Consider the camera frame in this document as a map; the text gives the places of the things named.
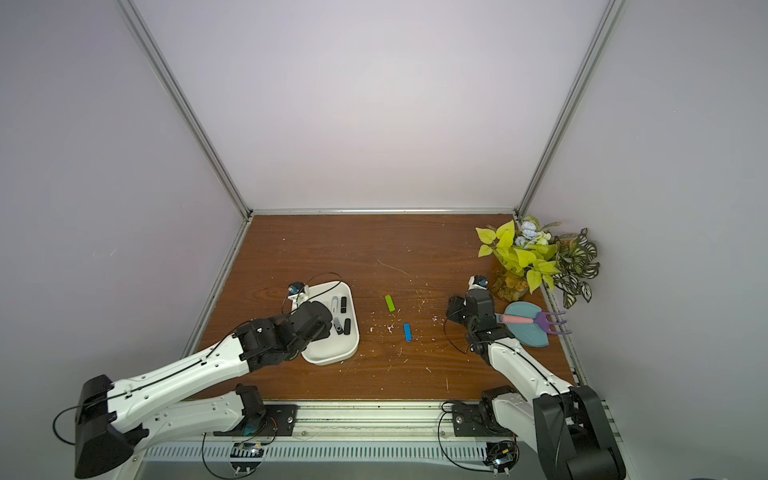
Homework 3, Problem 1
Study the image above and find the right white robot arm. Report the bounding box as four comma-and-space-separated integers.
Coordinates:
446, 288, 627, 479

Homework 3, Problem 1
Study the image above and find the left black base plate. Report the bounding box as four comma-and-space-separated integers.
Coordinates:
213, 403, 299, 437

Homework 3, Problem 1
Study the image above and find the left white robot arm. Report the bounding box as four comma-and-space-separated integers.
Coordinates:
74, 301, 332, 479

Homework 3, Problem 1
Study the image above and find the teal leaf-shaped dish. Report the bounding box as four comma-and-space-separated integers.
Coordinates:
504, 301, 550, 348

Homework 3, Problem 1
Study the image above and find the white oval storage box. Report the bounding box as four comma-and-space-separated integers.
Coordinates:
301, 280, 360, 366

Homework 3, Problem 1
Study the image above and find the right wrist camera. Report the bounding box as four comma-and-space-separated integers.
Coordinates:
469, 275, 488, 290

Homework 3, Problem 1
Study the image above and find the blue usb flash drive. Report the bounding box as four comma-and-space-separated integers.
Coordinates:
403, 323, 413, 342

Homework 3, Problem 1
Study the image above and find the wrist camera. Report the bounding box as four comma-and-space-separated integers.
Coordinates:
287, 282, 310, 310
469, 275, 488, 290

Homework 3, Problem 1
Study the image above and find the white ribbed cable duct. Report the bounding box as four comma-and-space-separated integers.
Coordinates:
144, 441, 486, 464

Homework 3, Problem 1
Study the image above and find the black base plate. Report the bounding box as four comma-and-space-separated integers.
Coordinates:
448, 402, 498, 437
213, 403, 299, 437

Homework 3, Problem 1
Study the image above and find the striped dark leaf plant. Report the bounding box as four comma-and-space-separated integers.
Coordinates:
554, 228, 600, 309

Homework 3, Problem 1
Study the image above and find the right small circuit board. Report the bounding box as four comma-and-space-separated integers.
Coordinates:
483, 439, 520, 476

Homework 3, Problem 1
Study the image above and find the yellow-green potted plant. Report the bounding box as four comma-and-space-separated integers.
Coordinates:
475, 216, 560, 303

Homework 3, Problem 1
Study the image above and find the pink purple toy fork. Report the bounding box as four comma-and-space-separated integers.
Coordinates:
496, 311, 571, 335

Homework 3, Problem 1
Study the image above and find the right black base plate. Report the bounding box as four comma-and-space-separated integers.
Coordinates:
448, 402, 498, 437

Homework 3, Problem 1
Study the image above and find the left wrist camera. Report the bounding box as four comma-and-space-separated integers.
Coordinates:
287, 282, 310, 310

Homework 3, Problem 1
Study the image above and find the black grey usb drive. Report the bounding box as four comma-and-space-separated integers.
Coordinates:
333, 318, 352, 336

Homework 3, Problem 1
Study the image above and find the left small circuit board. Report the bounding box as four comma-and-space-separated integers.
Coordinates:
229, 442, 266, 477

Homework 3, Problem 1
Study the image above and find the small circuit board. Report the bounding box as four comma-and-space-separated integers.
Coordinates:
229, 442, 266, 477
483, 439, 520, 476

